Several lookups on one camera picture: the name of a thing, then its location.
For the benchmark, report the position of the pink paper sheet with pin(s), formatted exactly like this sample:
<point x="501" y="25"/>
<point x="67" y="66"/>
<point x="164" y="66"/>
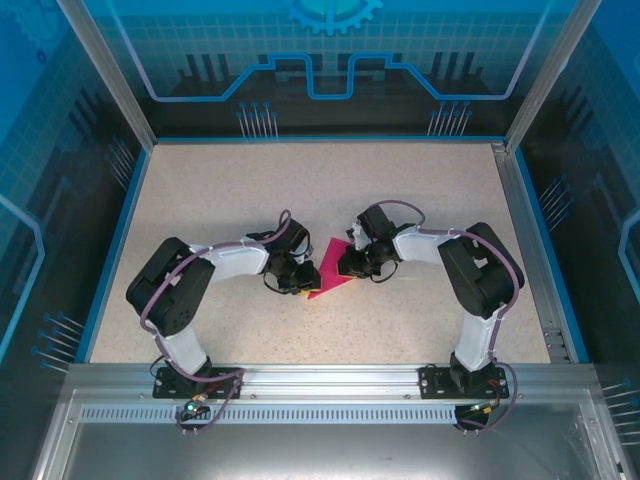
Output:
<point x="330" y="280"/>

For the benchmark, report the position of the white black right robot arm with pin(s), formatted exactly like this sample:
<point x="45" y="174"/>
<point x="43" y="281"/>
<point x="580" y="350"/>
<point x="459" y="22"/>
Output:
<point x="477" y="340"/>

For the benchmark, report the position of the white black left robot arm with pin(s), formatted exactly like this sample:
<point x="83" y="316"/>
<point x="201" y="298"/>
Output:
<point x="182" y="345"/>

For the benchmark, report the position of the small adapter with green light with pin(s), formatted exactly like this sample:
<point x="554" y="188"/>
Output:
<point x="482" y="407"/>
<point x="196" y="407"/>

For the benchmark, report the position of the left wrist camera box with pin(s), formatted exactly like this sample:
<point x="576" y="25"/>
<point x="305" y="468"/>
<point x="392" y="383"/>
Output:
<point x="295" y="235"/>

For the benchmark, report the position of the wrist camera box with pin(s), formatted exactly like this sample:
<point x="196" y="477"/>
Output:
<point x="375" y="220"/>
<point x="295" y="235"/>

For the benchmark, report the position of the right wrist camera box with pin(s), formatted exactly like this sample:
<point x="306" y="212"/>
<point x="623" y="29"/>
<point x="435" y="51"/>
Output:
<point x="375" y="220"/>

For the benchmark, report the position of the aluminium mounting rail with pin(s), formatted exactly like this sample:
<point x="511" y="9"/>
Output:
<point x="325" y="380"/>

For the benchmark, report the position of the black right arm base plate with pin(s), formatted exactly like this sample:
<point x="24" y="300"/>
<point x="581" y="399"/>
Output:
<point x="430" y="382"/>

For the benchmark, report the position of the aluminium side rail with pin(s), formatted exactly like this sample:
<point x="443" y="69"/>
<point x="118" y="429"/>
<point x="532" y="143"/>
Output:
<point x="521" y="210"/>

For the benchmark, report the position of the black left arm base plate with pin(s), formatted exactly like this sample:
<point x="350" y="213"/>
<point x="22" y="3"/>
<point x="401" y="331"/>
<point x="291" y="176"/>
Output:
<point x="162" y="382"/>

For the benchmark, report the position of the aluminium frame post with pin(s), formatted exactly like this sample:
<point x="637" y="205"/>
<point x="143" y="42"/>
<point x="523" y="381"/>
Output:
<point x="545" y="75"/>
<point x="115" y="85"/>

